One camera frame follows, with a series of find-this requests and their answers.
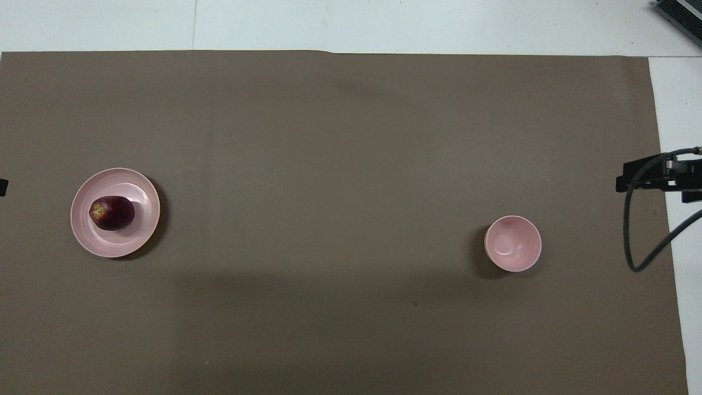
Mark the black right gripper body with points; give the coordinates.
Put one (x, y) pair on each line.
(688, 175)

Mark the dark red apple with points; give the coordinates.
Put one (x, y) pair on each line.
(112, 214)

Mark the pink plate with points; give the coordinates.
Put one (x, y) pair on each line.
(137, 189)

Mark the pink bowl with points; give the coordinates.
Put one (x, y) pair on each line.
(513, 244)

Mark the grey ribbed metal device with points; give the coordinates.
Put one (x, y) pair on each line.
(680, 16)

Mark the brown table mat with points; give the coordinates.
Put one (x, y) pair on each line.
(340, 164)

